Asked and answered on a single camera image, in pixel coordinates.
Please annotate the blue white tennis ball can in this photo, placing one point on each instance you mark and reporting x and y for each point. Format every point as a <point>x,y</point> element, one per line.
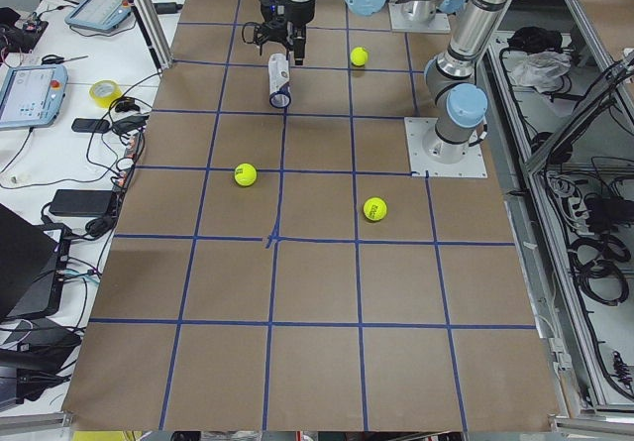
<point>279,81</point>

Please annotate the tennis ball near far base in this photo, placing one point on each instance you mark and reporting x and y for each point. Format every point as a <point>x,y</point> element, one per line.
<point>359,56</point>

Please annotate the tennis ball centre left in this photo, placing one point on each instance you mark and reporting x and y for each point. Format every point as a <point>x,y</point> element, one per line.
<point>245,174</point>

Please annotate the tennis ball with black print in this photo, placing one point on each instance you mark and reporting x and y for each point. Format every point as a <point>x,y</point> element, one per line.
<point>375,209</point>

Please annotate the far teach pendant tablet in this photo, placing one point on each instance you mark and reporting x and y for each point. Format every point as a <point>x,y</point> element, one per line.
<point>99,15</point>

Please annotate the teach pendant tablet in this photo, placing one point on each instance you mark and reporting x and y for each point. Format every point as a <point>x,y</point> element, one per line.
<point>99,15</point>
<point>31,96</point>

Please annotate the yellow tape roll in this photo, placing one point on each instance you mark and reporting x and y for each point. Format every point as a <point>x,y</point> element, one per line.
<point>105,92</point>

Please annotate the black remote phone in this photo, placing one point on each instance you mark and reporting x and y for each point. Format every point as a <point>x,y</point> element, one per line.
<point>90,125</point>

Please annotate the brown paper mat blue grid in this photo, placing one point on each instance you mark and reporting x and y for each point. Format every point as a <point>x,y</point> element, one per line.
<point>279,305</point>

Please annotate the white crumpled cloth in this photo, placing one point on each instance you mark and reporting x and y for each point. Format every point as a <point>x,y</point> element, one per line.
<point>543,71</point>

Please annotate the near teach pendant tablet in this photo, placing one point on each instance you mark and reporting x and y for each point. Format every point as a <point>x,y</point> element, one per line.
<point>31,96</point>

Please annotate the black power adapter brick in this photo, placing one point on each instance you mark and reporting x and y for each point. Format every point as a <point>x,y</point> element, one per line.
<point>80,202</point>

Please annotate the black laptop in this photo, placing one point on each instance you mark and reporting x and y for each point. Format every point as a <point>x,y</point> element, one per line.
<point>32,260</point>

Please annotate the aluminium frame post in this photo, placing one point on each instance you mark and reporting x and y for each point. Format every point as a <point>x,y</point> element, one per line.
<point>148,20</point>

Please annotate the black handled scissors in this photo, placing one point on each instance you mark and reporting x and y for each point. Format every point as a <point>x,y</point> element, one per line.
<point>58,59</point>

